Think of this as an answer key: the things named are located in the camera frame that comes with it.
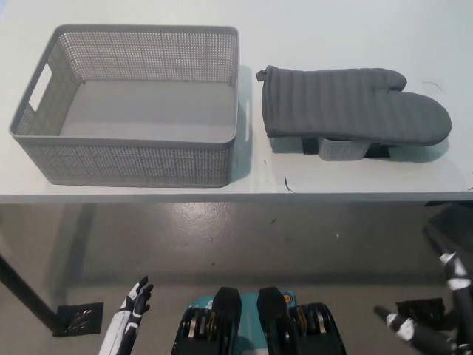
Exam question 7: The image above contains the black teal robot torso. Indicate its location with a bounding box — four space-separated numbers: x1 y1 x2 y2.
169 286 348 355

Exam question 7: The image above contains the black table leg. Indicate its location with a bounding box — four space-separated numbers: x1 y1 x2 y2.
0 253 62 334

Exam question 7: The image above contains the small grey perforated container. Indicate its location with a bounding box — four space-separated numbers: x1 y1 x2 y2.
318 136 370 163

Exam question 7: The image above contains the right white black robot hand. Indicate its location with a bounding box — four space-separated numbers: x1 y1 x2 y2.
374 252 473 355

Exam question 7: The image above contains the large grey perforated basket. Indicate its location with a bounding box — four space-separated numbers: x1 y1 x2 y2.
9 24 240 189

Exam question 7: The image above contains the grey quilted oven glove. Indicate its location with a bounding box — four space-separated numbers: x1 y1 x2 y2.
256 65 452 146

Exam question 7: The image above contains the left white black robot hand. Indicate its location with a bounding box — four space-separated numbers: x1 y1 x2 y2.
98 275 154 355

